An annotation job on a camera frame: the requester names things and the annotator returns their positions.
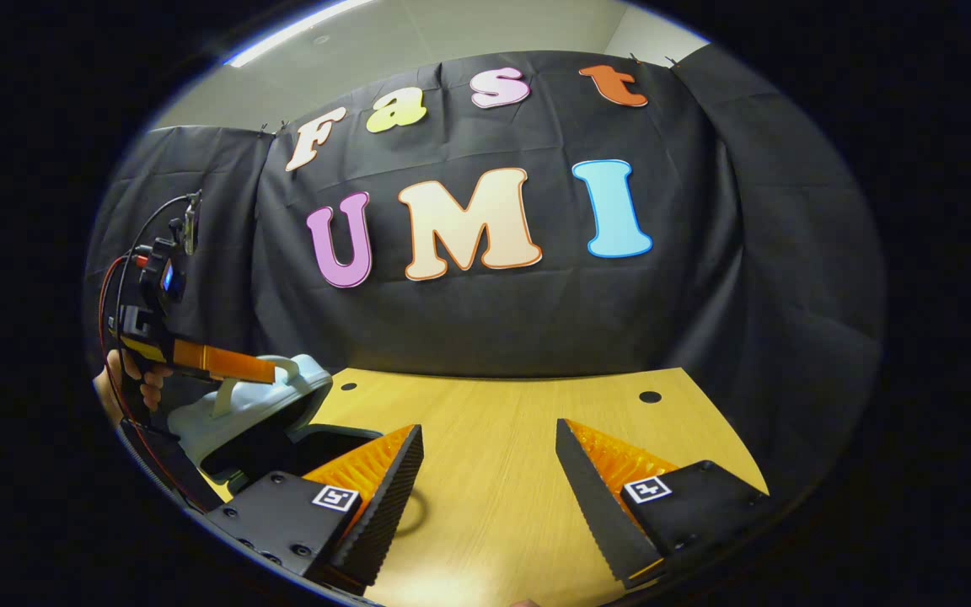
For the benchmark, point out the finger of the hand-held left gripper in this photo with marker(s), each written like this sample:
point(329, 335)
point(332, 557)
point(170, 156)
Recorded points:
point(224, 361)

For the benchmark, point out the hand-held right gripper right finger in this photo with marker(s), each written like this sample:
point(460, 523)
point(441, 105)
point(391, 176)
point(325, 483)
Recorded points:
point(599, 506)

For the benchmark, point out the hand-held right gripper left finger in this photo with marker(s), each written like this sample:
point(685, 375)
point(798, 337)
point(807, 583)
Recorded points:
point(384, 506)

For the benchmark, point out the white suitcase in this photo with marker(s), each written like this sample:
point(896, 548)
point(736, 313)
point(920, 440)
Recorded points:
point(241, 413)

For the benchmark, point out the black backdrop cloth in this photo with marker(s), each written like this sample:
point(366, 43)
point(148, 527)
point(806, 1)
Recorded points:
point(494, 320)

